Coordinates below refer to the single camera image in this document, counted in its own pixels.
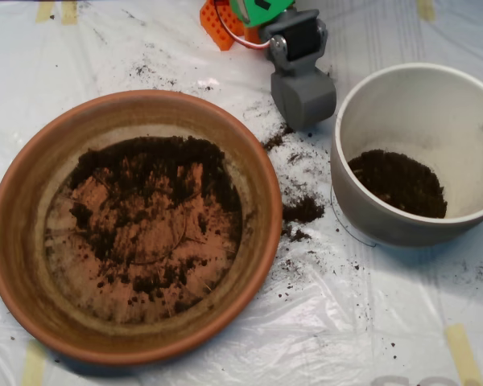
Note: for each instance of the beige masking tape strip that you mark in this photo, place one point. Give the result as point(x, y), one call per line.
point(44, 11)
point(33, 366)
point(463, 354)
point(69, 12)
point(426, 10)

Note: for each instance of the spilled dark soil clump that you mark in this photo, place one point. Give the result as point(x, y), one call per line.
point(302, 209)
point(275, 140)

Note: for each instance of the grey gripper black servo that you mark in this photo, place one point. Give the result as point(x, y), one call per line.
point(303, 98)

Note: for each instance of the dark potting soil heap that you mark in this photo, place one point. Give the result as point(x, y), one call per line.
point(398, 185)
point(153, 161)

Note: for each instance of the white ceramic pot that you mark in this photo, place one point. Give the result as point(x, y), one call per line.
point(406, 120)

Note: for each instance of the clear plastic cover sheet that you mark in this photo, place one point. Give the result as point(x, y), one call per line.
point(346, 321)

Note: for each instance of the terracotta clay bowl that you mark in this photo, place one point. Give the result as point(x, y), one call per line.
point(24, 249)

